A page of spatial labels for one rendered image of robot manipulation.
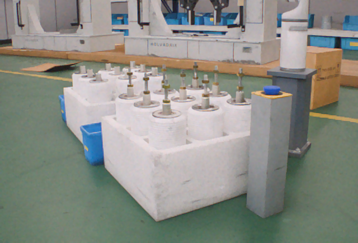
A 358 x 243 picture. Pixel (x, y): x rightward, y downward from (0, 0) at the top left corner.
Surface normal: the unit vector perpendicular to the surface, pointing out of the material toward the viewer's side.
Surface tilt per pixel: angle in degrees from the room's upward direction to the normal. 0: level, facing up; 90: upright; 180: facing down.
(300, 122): 90
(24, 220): 0
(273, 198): 90
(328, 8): 90
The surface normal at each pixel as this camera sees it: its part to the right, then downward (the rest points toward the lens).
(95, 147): 0.51, 0.25
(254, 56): -0.57, 0.22
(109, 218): -0.01, -0.97
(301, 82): 0.18, 0.25
